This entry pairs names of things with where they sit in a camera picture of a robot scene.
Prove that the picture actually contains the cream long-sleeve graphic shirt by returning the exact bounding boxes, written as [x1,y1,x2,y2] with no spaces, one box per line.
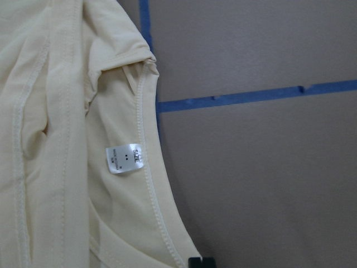
[1,1,200,267]

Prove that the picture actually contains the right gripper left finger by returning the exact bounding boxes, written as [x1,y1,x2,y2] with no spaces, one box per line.
[188,257,201,268]

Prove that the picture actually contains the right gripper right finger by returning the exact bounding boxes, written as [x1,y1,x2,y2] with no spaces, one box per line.
[202,257,216,268]

